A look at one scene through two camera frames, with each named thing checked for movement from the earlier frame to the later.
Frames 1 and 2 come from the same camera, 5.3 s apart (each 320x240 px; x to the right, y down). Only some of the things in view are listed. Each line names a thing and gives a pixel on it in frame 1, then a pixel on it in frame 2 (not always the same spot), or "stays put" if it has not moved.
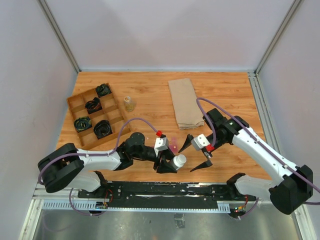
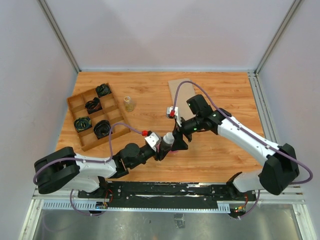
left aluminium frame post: x=60 y=34 stays put
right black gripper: x=187 y=142 → x=178 y=143
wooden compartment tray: x=96 y=115 stays put
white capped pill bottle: x=179 y=161 → x=167 y=141
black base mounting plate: x=163 y=194 stays put
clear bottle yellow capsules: x=129 y=105 stays put
